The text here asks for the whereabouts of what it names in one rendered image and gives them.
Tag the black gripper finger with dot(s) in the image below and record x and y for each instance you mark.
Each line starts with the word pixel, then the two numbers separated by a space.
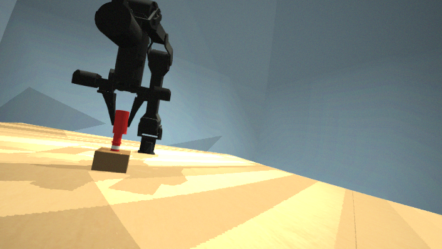
pixel 110 100
pixel 136 106

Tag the brown rectangular block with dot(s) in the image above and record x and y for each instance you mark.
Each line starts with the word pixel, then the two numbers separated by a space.
pixel 113 161

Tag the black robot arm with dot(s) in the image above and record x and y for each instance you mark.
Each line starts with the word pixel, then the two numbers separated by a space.
pixel 129 24

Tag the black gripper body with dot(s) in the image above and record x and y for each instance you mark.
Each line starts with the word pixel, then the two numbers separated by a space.
pixel 129 71

